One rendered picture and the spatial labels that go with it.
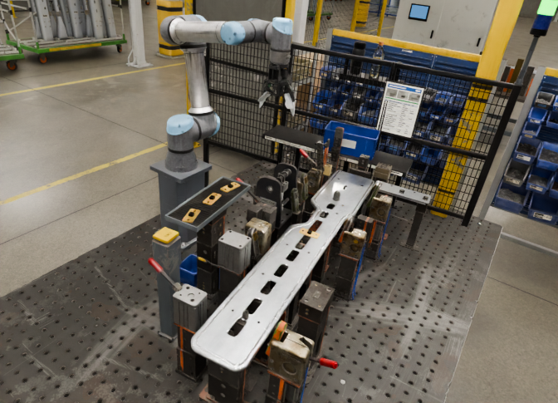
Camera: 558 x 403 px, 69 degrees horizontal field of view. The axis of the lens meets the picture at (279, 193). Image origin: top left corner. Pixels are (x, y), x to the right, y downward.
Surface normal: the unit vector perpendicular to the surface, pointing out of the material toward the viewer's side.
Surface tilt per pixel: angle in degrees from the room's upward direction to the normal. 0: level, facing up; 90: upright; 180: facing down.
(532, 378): 0
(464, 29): 90
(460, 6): 90
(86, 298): 0
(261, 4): 90
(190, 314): 90
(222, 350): 0
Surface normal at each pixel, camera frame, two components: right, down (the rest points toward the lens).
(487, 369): 0.09, -0.87
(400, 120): -0.44, 0.41
